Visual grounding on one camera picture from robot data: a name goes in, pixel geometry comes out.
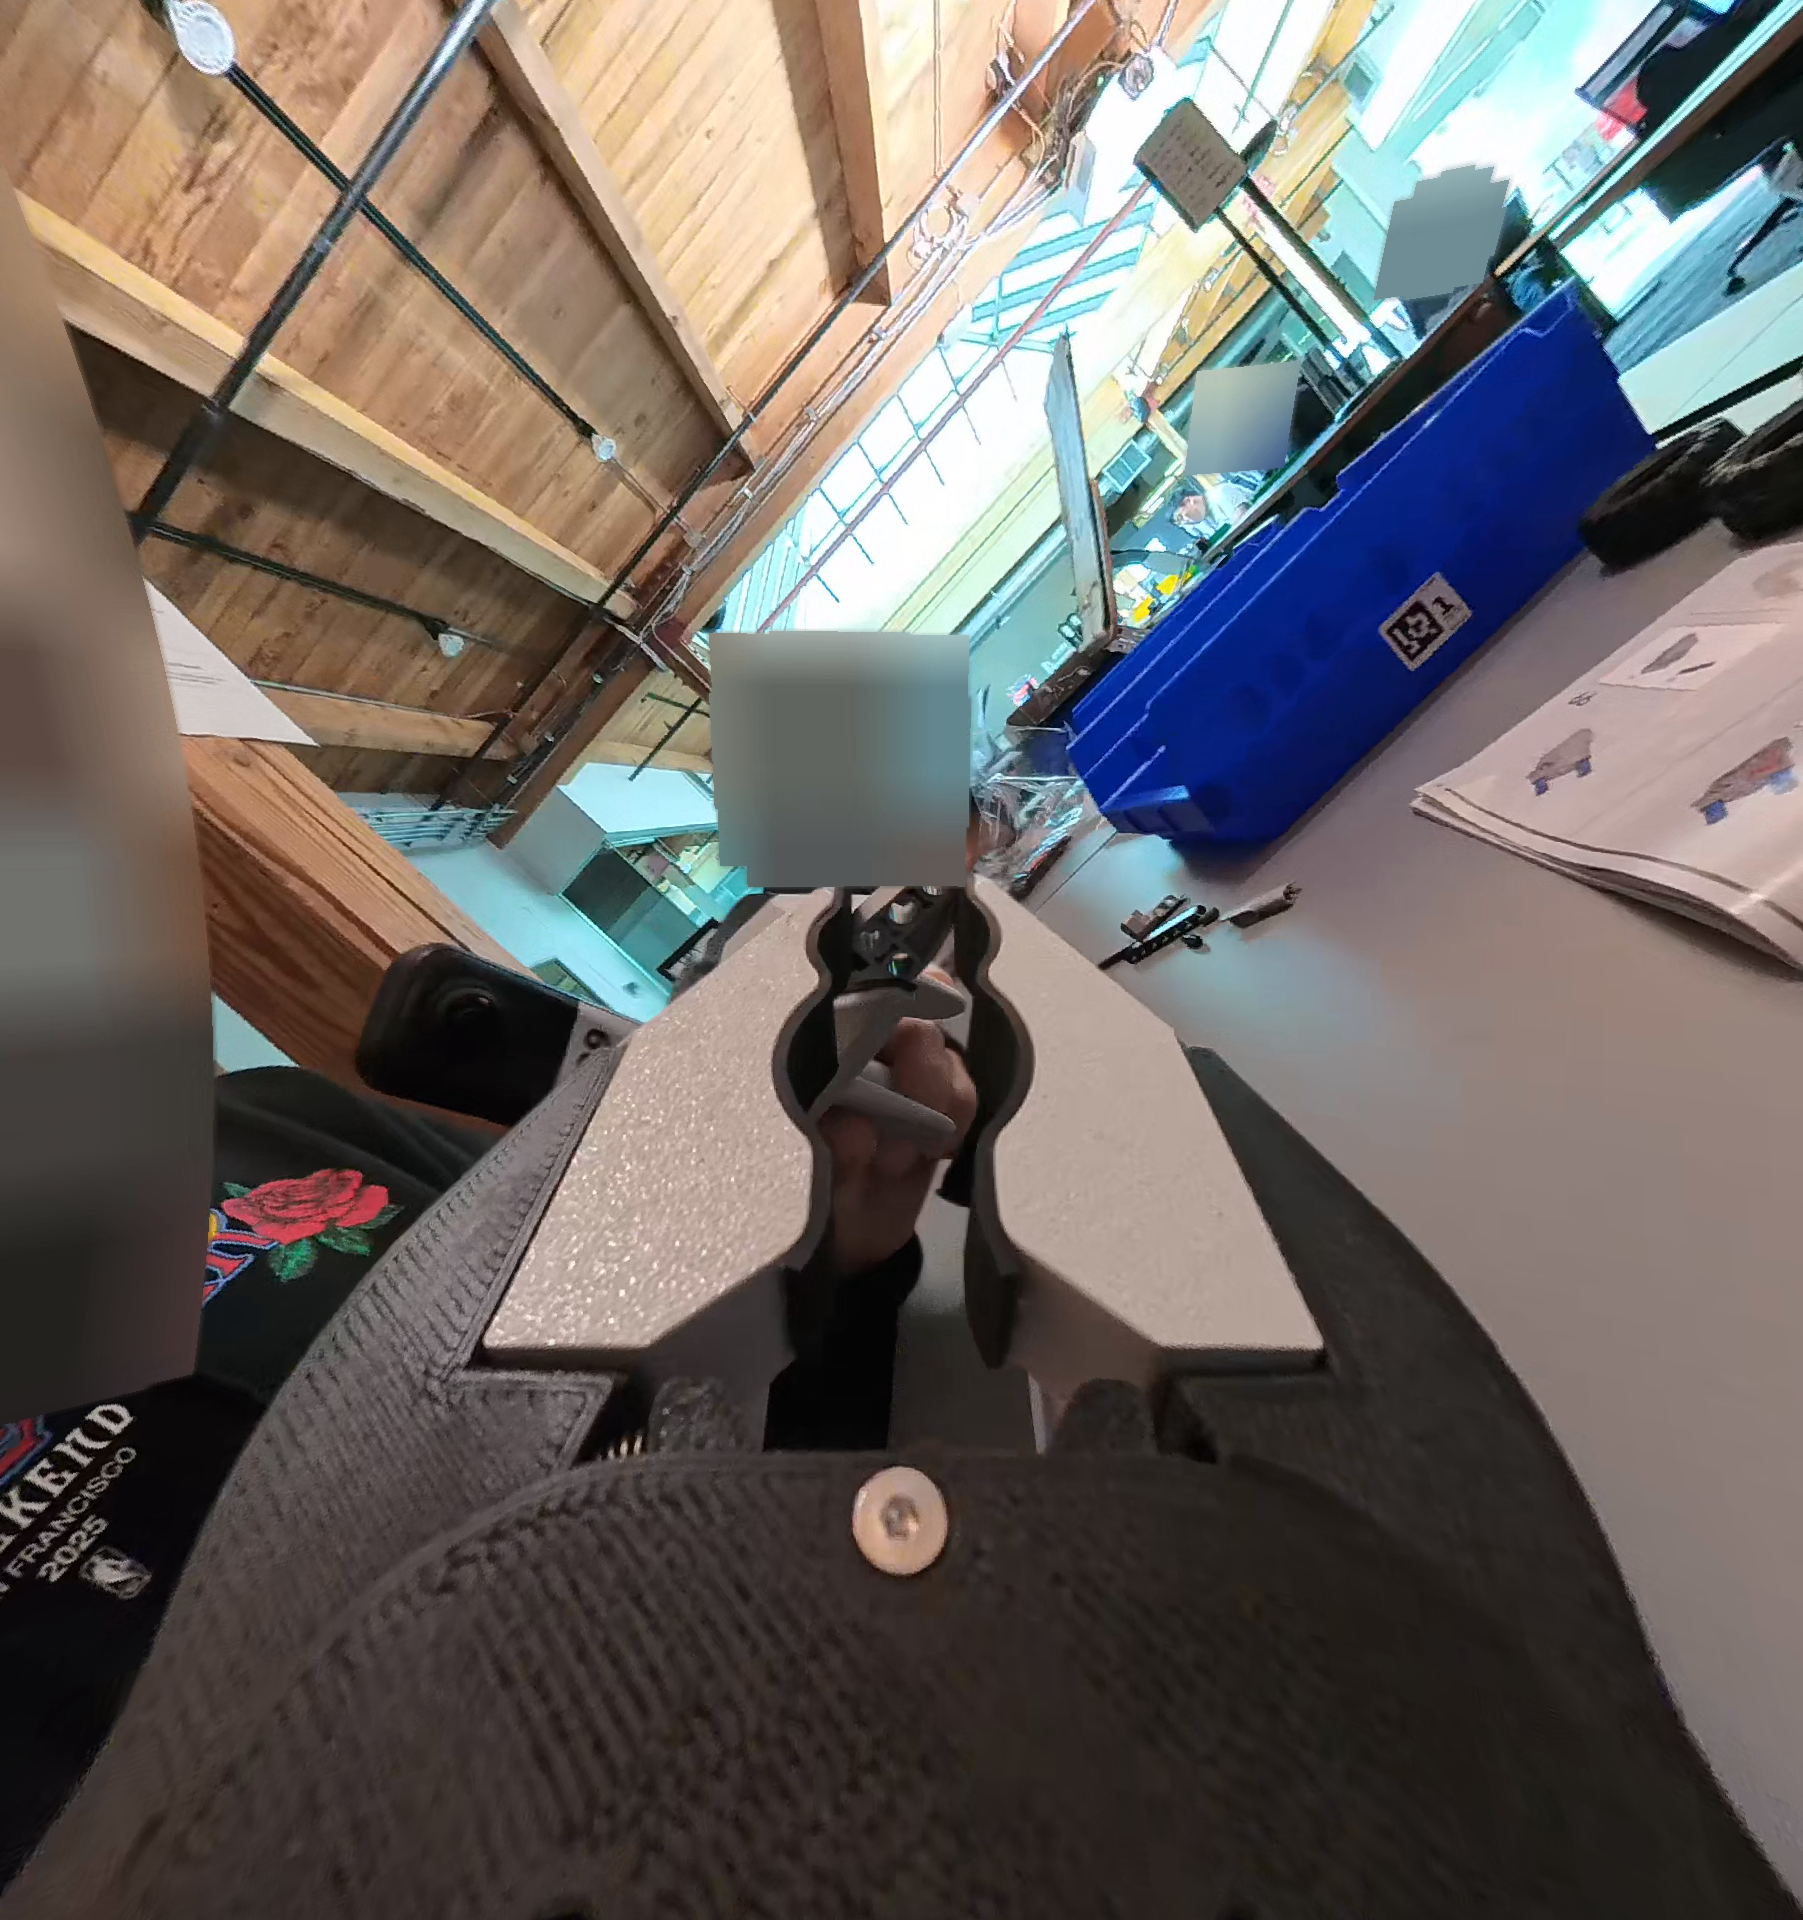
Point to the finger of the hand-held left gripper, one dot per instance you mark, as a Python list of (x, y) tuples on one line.
[(902, 1110), (872, 1043)]

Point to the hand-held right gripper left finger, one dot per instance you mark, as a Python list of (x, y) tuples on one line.
[(646, 1201)]

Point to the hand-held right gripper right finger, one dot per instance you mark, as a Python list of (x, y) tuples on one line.
[(1142, 1201)]

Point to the white instruction booklet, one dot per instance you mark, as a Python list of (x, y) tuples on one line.
[(1681, 780)]

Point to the person's left hand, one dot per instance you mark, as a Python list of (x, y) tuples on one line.
[(934, 1058)]

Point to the grey desk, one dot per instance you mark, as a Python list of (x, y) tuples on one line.
[(1441, 1124)]

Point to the white paper sign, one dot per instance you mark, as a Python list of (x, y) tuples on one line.
[(226, 675)]

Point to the small dark toy part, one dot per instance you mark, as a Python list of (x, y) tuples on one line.
[(1269, 903)]

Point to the wooden post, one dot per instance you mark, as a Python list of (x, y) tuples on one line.
[(316, 884)]

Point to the grey leaning board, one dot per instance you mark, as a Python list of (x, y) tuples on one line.
[(1078, 481)]

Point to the person's black printed shirt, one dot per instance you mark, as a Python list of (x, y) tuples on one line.
[(76, 1575)]

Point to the blue plastic bin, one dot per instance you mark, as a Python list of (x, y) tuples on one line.
[(1335, 600)]

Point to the white ceiling smoke detector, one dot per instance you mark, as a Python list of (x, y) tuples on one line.
[(204, 33)]

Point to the small grey toy brick connector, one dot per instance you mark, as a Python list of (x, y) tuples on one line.
[(902, 931)]

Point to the black toy brick part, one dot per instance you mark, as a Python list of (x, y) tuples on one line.
[(1160, 926)]

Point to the person's left forearm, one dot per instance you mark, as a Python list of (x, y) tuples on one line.
[(842, 1351)]

